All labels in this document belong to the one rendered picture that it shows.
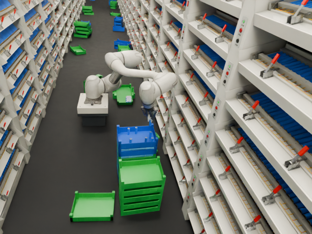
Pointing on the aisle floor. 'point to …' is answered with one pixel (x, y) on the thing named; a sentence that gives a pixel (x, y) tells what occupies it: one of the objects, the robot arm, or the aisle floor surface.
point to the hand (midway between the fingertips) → (150, 118)
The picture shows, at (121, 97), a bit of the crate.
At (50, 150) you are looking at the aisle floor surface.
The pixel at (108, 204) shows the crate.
